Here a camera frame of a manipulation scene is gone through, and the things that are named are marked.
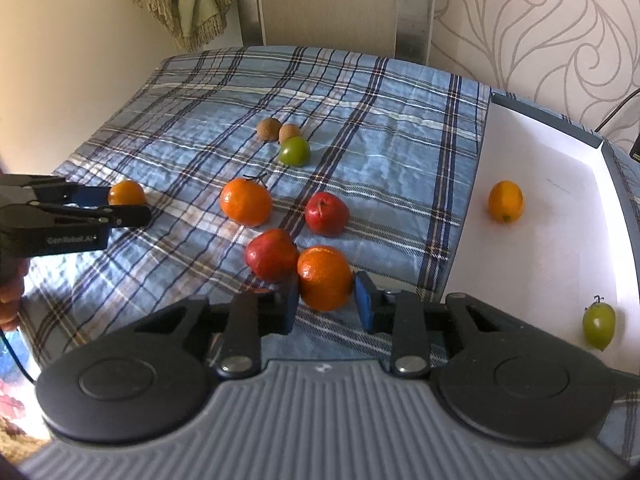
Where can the small orange tangerine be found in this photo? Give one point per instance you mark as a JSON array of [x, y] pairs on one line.
[[126, 193]]

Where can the brown kiwi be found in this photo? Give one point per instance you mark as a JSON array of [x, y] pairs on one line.
[[287, 132], [268, 130]]

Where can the red apple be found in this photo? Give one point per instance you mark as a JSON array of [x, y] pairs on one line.
[[326, 214], [272, 256]]

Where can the green fruit in tray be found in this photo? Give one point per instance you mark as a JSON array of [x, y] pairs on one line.
[[598, 323]]

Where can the white tray with grey rim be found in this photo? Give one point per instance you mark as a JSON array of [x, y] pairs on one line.
[[575, 239]]

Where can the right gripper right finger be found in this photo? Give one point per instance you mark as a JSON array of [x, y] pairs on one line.
[[418, 326]]

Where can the brown kiwi right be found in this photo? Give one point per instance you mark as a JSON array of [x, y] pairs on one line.
[[287, 132]]

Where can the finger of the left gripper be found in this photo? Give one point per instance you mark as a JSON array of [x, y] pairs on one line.
[[87, 196], [123, 216]]

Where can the green round fruit on cloth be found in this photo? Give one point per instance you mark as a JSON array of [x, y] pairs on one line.
[[294, 152]]

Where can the large orange with stem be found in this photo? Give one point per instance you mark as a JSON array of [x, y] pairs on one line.
[[246, 200]]

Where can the brown kiwi left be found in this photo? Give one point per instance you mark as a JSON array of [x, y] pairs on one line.
[[268, 130]]

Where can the person's left hand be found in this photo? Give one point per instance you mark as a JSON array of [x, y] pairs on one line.
[[11, 295]]

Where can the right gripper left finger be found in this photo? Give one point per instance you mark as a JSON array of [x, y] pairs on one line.
[[192, 323]]

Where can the beige radiator panel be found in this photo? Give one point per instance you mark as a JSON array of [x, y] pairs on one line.
[[393, 28]]

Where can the orange fruit in tray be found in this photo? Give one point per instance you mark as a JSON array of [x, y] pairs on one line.
[[506, 202]]

